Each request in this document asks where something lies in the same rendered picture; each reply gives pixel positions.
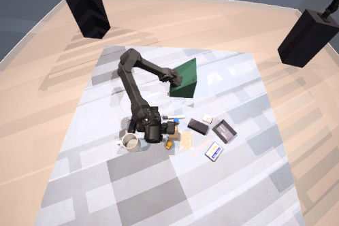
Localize brown cube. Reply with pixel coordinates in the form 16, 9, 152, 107
169, 127, 178, 140

